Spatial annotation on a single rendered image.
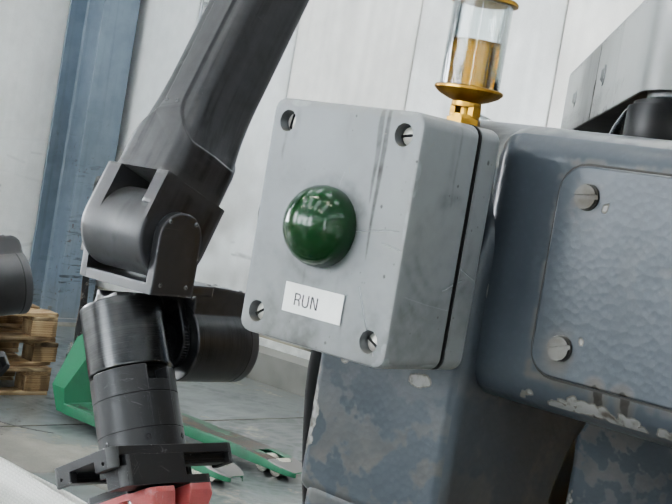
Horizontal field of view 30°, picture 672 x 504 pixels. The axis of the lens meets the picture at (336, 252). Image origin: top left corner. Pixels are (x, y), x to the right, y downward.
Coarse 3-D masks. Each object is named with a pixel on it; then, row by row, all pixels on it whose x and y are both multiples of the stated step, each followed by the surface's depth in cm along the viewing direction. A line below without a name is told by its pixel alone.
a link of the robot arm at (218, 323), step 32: (160, 224) 81; (192, 224) 83; (160, 256) 81; (192, 256) 83; (128, 288) 83; (160, 288) 82; (192, 288) 84; (224, 288) 90; (192, 320) 87; (224, 320) 89; (192, 352) 86; (224, 352) 88; (256, 352) 90
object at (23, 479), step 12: (0, 456) 97; (0, 468) 96; (12, 468) 95; (0, 480) 96; (12, 480) 95; (24, 480) 93; (36, 480) 92; (0, 492) 96; (12, 492) 94; (24, 492) 93; (36, 492) 92; (48, 492) 90; (60, 492) 91
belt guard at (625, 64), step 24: (648, 0) 60; (624, 24) 67; (648, 24) 58; (600, 48) 77; (624, 48) 65; (648, 48) 57; (576, 72) 91; (600, 72) 73; (624, 72) 64; (648, 72) 56; (576, 96) 88; (600, 96) 73; (624, 96) 62; (648, 96) 57; (576, 120) 85; (600, 120) 88
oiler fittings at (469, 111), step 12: (492, 0) 51; (504, 0) 51; (444, 84) 51; (456, 84) 51; (456, 96) 51; (468, 96) 51; (480, 96) 51; (492, 96) 51; (456, 108) 52; (468, 108) 52; (480, 108) 52; (456, 120) 52; (468, 120) 52
